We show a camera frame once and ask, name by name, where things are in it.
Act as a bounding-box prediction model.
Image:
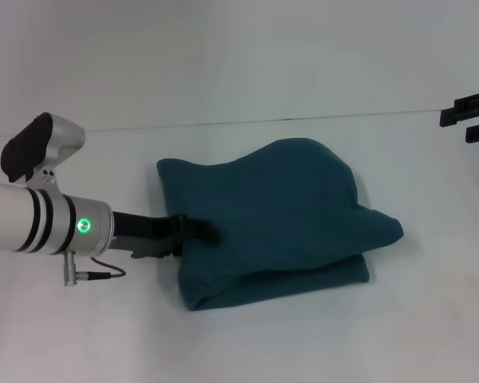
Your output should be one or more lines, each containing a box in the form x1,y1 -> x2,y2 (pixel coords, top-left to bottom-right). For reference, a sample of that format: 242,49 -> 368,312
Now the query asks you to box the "thin left gripper cable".
62,251 -> 128,287

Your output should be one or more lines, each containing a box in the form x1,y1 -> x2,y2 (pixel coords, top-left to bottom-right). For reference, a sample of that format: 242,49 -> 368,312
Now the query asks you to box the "teal blue printed t-shirt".
156,137 -> 405,313

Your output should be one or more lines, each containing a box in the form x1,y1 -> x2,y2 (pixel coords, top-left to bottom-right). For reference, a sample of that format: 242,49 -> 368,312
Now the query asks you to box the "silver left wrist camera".
0,112 -> 87,195

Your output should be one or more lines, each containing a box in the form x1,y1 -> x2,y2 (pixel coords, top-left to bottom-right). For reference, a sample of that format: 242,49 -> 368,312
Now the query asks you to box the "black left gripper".
110,210 -> 221,259

